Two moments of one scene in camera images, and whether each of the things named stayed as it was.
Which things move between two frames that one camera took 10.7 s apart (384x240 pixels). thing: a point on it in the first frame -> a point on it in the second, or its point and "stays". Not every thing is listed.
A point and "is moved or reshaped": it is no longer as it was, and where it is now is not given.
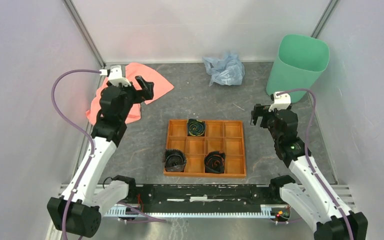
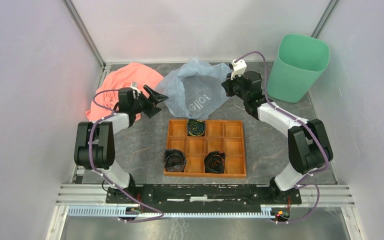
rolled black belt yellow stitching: [195, 127] stays
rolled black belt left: [175, 160] stays
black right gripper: [262, 110] -> [227, 84]
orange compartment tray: [224, 136] stays
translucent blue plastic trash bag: [227, 71] is moved or reshaped
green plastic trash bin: [300, 61] stays
